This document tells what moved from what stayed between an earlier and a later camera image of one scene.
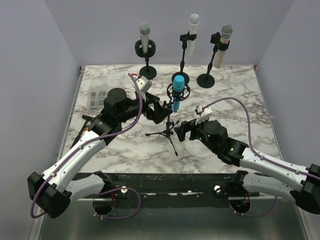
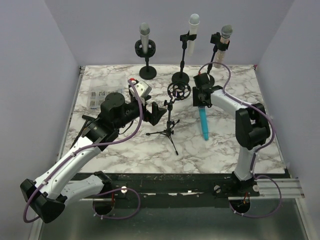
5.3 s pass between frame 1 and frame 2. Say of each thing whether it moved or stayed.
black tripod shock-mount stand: stayed
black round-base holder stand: stayed
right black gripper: moved
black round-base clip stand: stayed
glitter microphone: stayed
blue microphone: moved
